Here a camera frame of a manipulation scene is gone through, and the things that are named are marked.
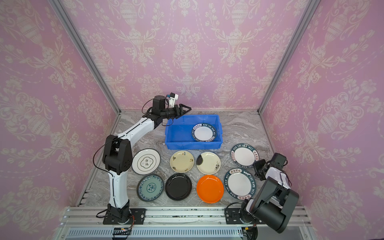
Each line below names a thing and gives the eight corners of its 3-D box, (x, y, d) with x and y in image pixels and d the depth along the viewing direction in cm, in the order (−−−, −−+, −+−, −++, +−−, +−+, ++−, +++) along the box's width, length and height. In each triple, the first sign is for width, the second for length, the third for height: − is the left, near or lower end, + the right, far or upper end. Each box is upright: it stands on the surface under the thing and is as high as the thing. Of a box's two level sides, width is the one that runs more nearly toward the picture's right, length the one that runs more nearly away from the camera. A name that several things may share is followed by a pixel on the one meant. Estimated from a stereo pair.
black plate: (164, 200, 81) (163, 199, 78) (167, 174, 90) (166, 172, 87) (191, 200, 81) (191, 199, 78) (192, 174, 90) (191, 172, 87)
